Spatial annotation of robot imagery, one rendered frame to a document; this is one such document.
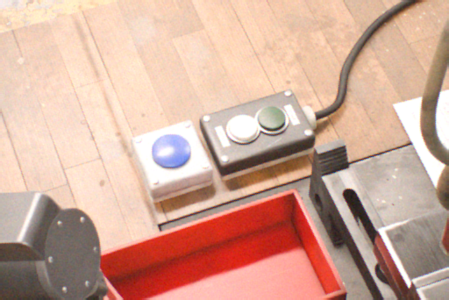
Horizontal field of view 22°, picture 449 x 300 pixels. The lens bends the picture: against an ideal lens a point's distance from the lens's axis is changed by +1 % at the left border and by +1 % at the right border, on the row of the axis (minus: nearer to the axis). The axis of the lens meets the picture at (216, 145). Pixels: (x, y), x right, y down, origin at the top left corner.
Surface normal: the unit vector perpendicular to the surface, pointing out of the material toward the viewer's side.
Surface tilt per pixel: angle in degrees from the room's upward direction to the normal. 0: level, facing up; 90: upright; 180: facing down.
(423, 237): 0
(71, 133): 0
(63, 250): 64
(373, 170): 0
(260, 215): 90
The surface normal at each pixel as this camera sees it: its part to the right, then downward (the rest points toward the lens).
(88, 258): 0.87, -0.07
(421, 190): 0.00, -0.55
